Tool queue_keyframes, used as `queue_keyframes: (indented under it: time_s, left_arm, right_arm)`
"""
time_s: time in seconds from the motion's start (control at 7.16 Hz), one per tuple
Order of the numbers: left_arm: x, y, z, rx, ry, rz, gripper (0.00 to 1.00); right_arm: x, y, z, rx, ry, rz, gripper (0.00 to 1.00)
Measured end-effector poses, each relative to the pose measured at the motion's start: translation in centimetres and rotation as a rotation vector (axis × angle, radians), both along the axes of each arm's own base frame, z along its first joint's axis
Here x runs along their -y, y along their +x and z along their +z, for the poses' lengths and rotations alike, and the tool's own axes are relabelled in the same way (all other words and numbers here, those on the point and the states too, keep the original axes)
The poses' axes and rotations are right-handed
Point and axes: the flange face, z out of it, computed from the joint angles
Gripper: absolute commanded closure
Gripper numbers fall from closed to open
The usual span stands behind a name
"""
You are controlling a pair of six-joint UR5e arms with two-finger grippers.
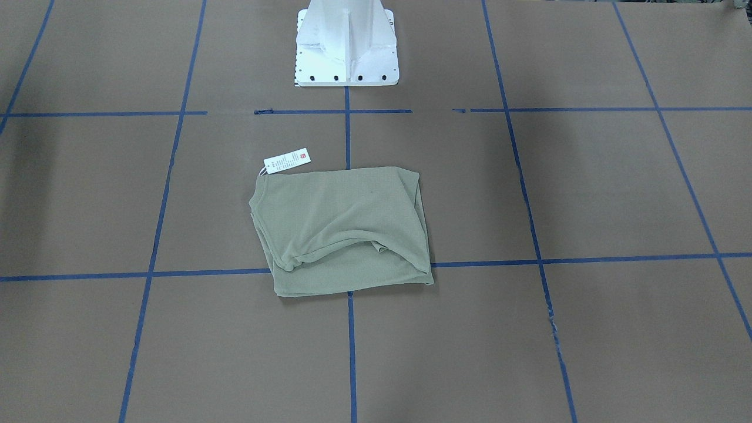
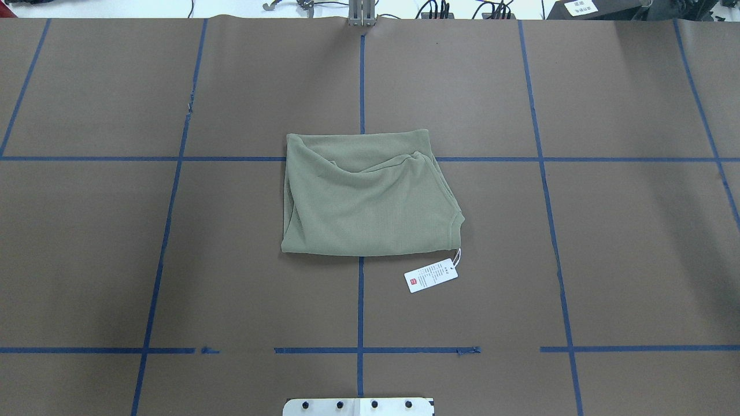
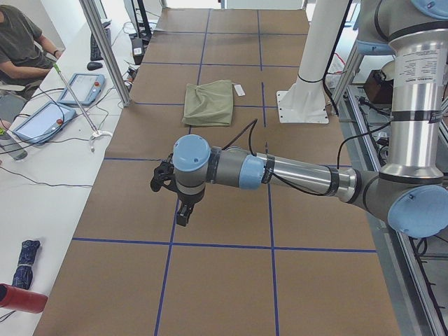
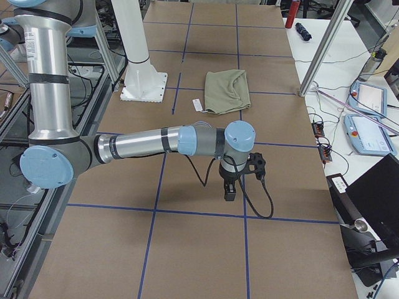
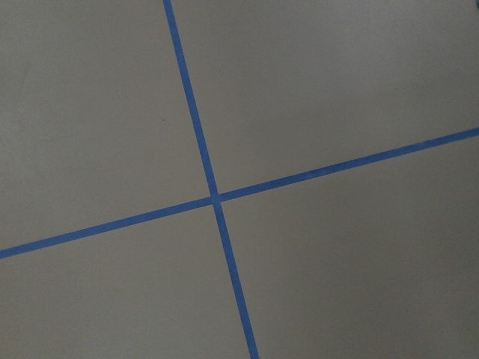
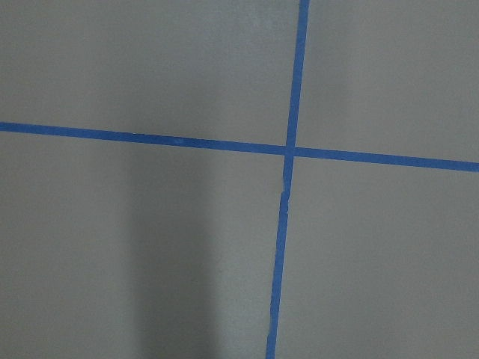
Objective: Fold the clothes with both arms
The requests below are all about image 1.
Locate sage green long-sleeve shirt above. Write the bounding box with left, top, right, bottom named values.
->
left=249, top=166, right=435, bottom=298

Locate white paper price tag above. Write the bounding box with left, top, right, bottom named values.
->
left=260, top=148, right=311, bottom=174

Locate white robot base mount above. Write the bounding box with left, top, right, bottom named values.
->
left=294, top=1, right=400, bottom=88

